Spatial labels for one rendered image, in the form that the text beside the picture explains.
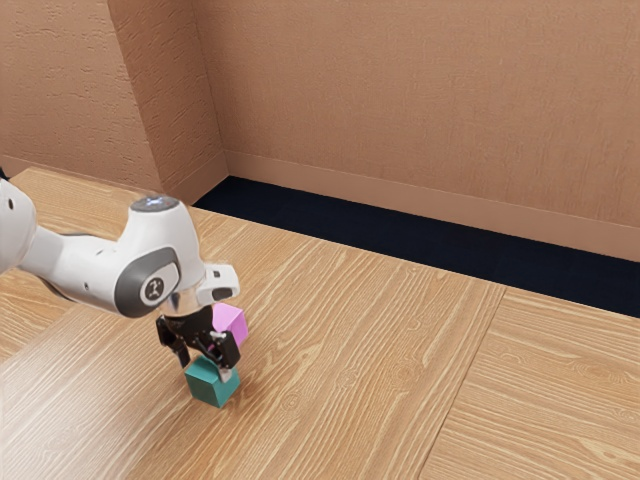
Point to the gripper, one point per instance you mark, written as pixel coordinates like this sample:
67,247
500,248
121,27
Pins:
191,324

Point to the teal block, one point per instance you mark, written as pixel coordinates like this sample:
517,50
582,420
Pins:
207,384

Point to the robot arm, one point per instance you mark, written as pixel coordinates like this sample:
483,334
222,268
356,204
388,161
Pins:
100,260

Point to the pink block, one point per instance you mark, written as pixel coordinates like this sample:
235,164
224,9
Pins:
231,320

